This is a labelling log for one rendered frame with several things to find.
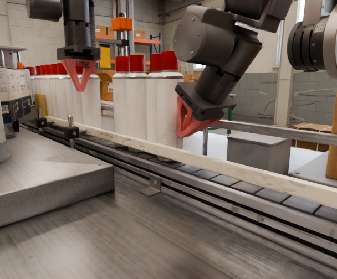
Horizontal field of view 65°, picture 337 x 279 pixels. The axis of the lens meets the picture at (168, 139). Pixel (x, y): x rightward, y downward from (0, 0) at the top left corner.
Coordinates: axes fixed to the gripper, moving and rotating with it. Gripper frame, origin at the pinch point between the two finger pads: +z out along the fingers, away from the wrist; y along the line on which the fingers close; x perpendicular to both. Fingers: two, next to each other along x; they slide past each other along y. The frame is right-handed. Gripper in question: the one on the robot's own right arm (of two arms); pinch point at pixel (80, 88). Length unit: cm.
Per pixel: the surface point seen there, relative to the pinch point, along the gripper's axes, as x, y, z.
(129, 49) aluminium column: 21.4, -9.5, -11.4
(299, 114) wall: 569, -157, 64
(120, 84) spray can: 3.9, 11.3, -1.1
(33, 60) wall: 220, -742, -52
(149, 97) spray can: 5.0, 20.0, 1.3
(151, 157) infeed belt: 4.0, 21.8, 13.2
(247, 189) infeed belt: 3.7, 43.7, 13.1
